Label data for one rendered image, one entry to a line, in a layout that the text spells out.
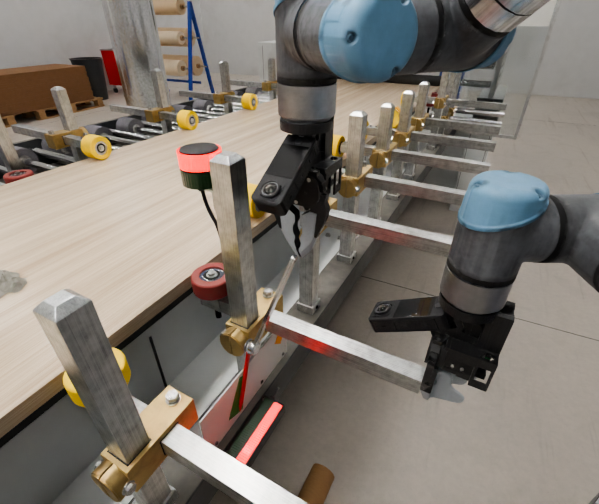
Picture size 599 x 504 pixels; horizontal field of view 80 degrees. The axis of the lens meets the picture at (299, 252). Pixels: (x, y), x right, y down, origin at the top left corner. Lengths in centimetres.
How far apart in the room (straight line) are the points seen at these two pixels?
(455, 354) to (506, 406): 128
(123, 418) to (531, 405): 161
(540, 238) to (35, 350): 68
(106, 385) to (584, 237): 50
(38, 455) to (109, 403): 32
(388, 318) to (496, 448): 119
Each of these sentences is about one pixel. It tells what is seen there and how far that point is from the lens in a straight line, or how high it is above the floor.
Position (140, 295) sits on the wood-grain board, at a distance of 71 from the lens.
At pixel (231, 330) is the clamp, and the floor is 87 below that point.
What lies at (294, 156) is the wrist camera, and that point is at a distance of 47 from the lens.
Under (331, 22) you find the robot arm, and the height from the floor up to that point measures 131.
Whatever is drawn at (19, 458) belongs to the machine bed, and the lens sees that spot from 76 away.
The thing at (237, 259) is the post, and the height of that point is 101.
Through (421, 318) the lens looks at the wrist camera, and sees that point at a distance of 50.
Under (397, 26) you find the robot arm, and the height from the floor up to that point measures 131.
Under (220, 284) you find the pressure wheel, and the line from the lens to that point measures 68.
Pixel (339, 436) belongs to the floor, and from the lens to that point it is 152.
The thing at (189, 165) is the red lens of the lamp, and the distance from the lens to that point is 51.
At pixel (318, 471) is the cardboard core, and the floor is 8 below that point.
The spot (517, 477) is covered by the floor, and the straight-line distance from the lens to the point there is 163.
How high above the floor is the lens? 132
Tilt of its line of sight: 33 degrees down
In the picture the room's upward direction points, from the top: straight up
